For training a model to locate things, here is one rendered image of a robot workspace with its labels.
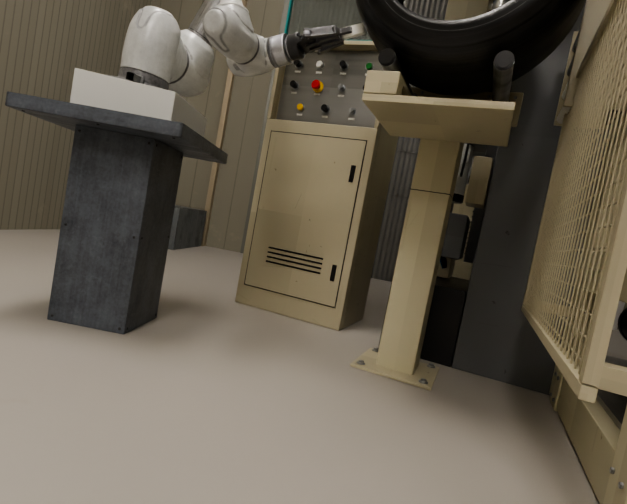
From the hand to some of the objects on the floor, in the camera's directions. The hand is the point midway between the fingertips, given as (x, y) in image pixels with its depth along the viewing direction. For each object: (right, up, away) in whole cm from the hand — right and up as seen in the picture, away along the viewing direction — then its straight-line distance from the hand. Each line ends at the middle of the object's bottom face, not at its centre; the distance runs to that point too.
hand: (353, 31), depth 125 cm
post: (+18, -105, +26) cm, 110 cm away
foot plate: (+18, -105, +26) cm, 110 cm away
